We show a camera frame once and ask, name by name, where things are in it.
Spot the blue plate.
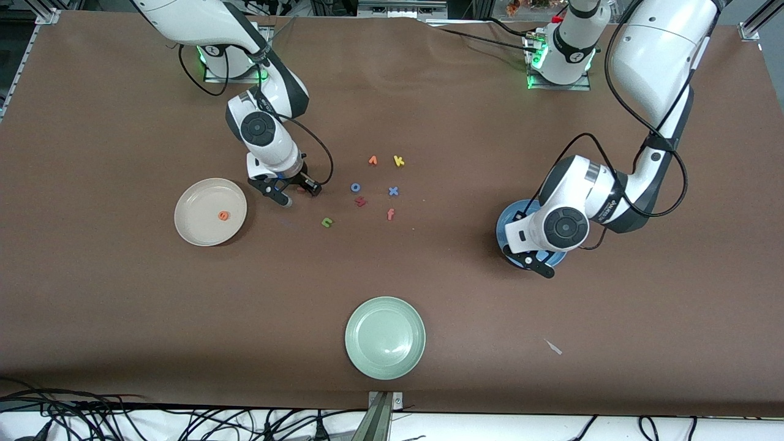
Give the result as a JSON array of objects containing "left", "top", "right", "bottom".
[{"left": 496, "top": 199, "right": 569, "bottom": 270}]

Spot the beige plate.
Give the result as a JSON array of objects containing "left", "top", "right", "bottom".
[{"left": 174, "top": 178, "right": 248, "bottom": 247}]

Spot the green plate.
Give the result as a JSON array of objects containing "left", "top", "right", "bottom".
[{"left": 344, "top": 296, "right": 426, "bottom": 380}]

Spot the brown table cover sheet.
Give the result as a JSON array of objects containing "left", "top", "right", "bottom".
[{"left": 0, "top": 11, "right": 784, "bottom": 417}]

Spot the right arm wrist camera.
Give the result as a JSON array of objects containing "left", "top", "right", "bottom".
[{"left": 248, "top": 176, "right": 293, "bottom": 208}]

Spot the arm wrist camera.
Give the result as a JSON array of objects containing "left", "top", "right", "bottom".
[
  {"left": 248, "top": 176, "right": 293, "bottom": 208},
  {"left": 502, "top": 245, "right": 556, "bottom": 279}
]

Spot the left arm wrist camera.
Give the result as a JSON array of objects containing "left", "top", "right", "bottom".
[{"left": 502, "top": 245, "right": 556, "bottom": 279}]

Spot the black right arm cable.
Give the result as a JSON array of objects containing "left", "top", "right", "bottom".
[{"left": 178, "top": 43, "right": 335, "bottom": 186}]

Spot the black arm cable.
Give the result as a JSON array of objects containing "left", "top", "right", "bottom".
[
  {"left": 514, "top": 12, "right": 690, "bottom": 252},
  {"left": 178, "top": 43, "right": 335, "bottom": 186}
]

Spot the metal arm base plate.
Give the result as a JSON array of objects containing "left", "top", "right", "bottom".
[
  {"left": 526, "top": 34, "right": 592, "bottom": 91},
  {"left": 204, "top": 46, "right": 271, "bottom": 84}
]

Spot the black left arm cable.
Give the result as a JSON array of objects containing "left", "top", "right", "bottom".
[{"left": 514, "top": 12, "right": 690, "bottom": 252}]

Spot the aluminium frame bar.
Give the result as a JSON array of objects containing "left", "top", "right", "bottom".
[{"left": 357, "top": 0, "right": 449, "bottom": 18}]

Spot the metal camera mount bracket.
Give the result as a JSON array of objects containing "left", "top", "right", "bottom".
[{"left": 352, "top": 392, "right": 405, "bottom": 441}]

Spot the aluminium table rail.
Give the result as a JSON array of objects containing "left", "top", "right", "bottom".
[
  {"left": 0, "top": 7, "right": 61, "bottom": 123},
  {"left": 738, "top": 0, "right": 784, "bottom": 40}
]

